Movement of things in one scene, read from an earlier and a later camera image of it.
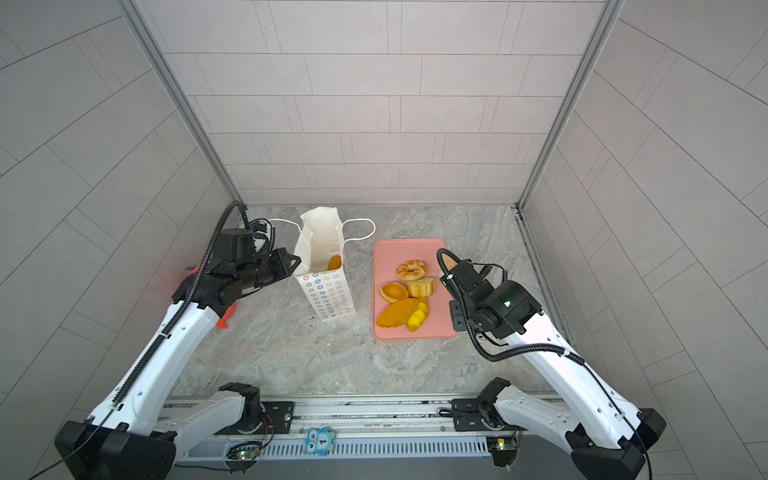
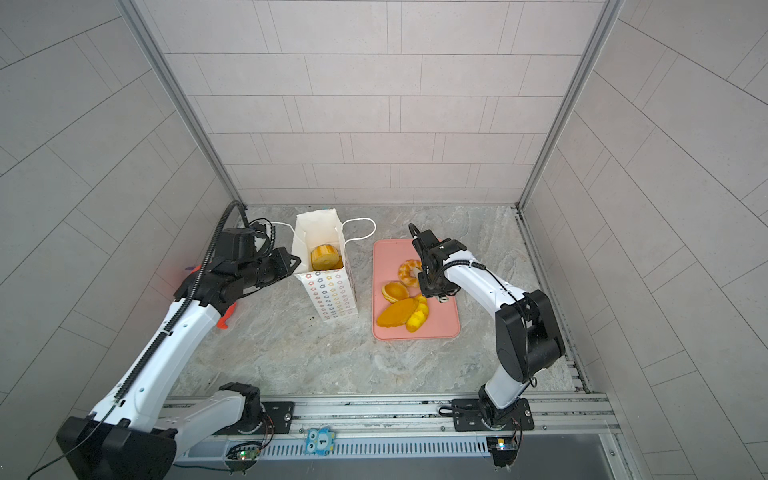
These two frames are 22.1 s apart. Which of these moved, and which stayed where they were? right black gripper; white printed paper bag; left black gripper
Moved: right black gripper
Stayed: left black gripper; white printed paper bag
